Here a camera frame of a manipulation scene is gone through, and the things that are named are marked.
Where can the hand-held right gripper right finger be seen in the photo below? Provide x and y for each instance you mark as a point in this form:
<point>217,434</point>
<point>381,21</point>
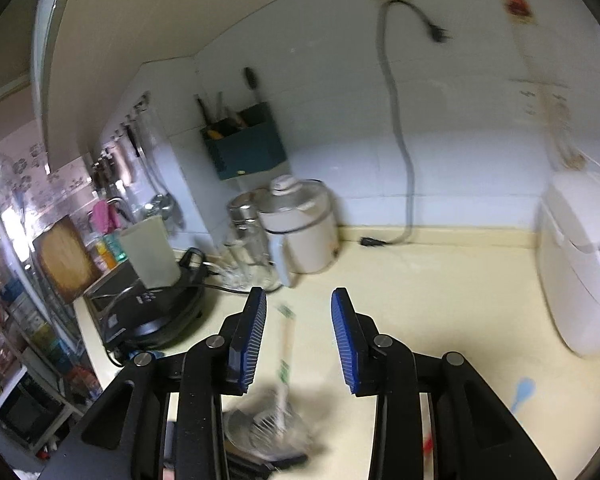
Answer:
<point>344,342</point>

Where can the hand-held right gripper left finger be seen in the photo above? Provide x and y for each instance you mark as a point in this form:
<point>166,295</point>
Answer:
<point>252,342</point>

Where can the disposable chopsticks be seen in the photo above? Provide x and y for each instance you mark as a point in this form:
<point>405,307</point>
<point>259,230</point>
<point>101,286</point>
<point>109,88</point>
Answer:
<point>285,345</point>

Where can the clear glass cup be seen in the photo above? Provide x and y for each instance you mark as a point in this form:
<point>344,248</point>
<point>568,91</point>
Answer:
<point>260,432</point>

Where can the red rice spoon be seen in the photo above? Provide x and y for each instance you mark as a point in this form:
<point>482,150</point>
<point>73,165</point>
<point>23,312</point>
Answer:
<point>428,443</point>

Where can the light blue plastic fork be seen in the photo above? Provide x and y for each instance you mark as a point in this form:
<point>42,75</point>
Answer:
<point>522,394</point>

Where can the tall glass jar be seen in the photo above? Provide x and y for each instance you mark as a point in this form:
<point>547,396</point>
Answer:
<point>250,255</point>

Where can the black electric griddle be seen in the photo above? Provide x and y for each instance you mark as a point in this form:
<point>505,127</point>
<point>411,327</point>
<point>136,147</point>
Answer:
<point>160,310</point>

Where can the white electric pot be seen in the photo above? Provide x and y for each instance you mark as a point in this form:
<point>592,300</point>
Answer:
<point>305,235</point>

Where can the clear glass jar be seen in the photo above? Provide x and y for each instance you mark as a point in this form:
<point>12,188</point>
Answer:
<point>245,209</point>

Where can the pale plastic cutting board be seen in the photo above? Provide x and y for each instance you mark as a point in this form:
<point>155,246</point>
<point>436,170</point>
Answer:
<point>150,252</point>

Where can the green bottle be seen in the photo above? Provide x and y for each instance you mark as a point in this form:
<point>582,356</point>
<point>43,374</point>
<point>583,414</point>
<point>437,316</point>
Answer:
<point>116,247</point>

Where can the orange bottle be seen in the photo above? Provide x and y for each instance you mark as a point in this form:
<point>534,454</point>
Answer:
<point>105,257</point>

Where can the pink cloth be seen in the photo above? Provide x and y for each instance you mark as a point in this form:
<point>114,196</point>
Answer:
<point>105,217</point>

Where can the hanging metal ladle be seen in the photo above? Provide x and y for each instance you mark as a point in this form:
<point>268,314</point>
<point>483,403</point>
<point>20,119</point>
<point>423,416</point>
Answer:
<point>152,170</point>

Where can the wooden cutting board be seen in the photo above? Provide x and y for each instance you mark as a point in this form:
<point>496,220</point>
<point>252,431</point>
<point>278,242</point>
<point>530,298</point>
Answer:
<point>65,260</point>

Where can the metal storage shelf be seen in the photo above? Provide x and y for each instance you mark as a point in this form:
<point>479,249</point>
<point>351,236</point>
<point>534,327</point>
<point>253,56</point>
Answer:
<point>25,340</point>

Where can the black microwave oven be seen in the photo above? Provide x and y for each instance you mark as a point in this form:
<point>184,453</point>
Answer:
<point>25,405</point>

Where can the dark chopsticks bundle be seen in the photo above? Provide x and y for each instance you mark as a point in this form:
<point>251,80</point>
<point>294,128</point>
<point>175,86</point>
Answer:
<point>205,110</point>

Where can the white rice cooker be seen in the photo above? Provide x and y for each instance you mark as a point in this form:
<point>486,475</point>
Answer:
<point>579,260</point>

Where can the black spoon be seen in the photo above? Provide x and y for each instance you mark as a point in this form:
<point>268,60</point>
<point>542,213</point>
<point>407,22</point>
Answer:
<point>251,85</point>

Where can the teal wall utensil holder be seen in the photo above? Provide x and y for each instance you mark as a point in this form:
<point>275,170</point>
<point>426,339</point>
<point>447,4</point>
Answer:
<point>250,145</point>

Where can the wall hook rail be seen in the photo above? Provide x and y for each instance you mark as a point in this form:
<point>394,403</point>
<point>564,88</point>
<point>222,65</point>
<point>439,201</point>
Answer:
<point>130,120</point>

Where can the white wall socket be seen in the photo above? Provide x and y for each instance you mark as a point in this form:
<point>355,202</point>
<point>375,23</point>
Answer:
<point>529,99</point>
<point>558,100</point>

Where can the white wall cabinet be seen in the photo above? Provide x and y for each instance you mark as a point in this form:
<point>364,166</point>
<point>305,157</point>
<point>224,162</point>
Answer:
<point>50,60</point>

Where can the red wall sticker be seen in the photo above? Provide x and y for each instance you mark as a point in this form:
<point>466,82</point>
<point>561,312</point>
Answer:
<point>517,6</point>

